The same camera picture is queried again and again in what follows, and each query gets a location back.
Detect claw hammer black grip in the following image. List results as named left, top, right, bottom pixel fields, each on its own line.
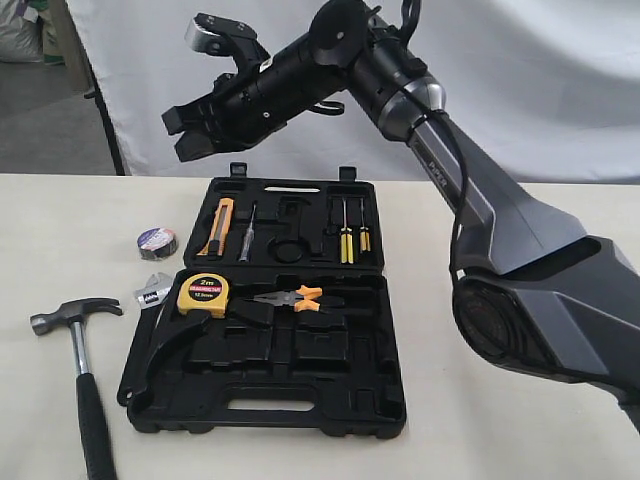
left=29, top=297, right=123, bottom=480

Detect black plastic tool case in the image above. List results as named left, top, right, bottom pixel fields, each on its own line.
left=124, top=162, right=406, bottom=439

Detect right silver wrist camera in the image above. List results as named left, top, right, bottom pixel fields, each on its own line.
left=185, top=13, right=257, bottom=57

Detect orange utility knife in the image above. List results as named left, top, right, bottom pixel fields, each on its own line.
left=198, top=197, right=235, bottom=257

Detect white backdrop cloth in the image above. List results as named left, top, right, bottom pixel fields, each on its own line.
left=68, top=1, right=639, bottom=183

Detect orange handled pliers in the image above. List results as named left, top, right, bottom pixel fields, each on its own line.
left=243, top=285, right=375, bottom=317

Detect short yellow black screwdriver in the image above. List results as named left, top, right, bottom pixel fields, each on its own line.
left=359, top=197, right=371, bottom=253

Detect black electrical tape roll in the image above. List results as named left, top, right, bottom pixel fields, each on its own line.
left=136, top=227, right=178, bottom=261

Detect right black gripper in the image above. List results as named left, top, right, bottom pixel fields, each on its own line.
left=161, top=49, right=280, bottom=162

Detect yellow tape measure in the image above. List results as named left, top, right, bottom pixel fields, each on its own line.
left=176, top=273, right=230, bottom=319

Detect grey sack in background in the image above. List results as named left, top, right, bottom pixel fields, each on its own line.
left=1, top=0, right=42, bottom=63

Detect clear test pen screwdriver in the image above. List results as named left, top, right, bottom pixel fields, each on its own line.
left=238, top=202, right=257, bottom=262

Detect adjustable wrench black handle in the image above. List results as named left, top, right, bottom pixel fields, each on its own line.
left=116, top=272, right=173, bottom=407

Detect right grey black robot arm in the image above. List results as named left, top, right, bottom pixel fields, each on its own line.
left=162, top=1, right=639, bottom=422

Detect long yellow black screwdriver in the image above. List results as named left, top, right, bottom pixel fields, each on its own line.
left=340, top=198, right=354, bottom=264

